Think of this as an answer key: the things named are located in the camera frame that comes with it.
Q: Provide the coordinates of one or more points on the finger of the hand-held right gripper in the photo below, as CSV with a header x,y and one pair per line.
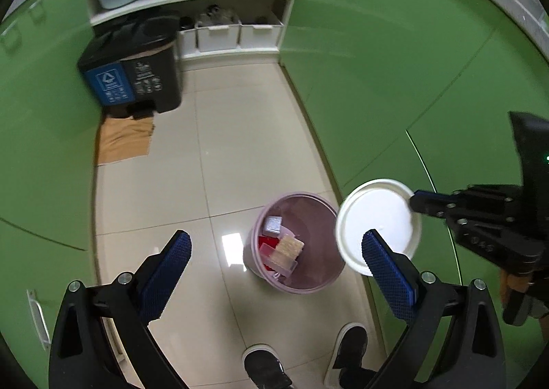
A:
x,y
493,243
463,202

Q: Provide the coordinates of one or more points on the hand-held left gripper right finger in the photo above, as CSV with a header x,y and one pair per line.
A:
x,y
386,269

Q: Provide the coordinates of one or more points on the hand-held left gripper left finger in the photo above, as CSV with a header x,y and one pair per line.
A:
x,y
171,262

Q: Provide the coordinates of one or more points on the white round lid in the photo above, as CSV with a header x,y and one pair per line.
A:
x,y
377,221

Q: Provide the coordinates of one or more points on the pink waste bin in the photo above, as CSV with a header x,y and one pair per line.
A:
x,y
317,226

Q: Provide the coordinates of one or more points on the red cloth pouch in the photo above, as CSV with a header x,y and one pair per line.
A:
x,y
266,243

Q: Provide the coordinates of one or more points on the loofah sponge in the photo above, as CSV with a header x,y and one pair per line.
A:
x,y
289,248

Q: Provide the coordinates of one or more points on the clear plastic tray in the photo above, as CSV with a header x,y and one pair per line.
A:
x,y
278,267

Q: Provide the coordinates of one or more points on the white plastic box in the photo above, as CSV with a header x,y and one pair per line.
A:
x,y
272,226

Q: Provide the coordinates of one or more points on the person's right hand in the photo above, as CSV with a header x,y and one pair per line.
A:
x,y
517,284

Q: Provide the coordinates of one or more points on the brown cardboard sheet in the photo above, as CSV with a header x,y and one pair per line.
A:
x,y
124,140

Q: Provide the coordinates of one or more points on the green cabinet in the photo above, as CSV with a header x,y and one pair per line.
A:
x,y
386,71
38,157

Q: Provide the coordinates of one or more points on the black pedal bin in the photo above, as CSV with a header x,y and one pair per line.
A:
x,y
141,67

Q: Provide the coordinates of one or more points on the white storage box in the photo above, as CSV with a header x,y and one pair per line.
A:
x,y
259,35
188,44
216,37

